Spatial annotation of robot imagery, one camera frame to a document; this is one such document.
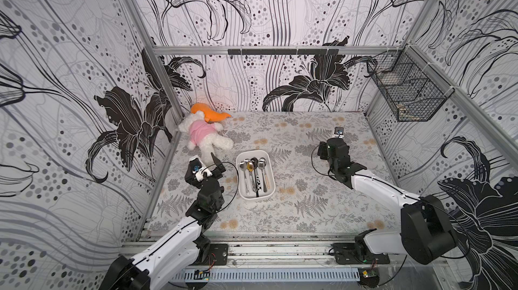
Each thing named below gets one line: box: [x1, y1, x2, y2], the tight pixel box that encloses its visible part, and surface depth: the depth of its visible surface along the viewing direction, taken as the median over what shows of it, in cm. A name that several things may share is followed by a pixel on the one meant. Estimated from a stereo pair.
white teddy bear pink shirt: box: [178, 110, 235, 165], surface depth 103 cm
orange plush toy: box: [190, 103, 233, 124], surface depth 119 cm
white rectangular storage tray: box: [236, 149, 276, 201], surface depth 95 cm
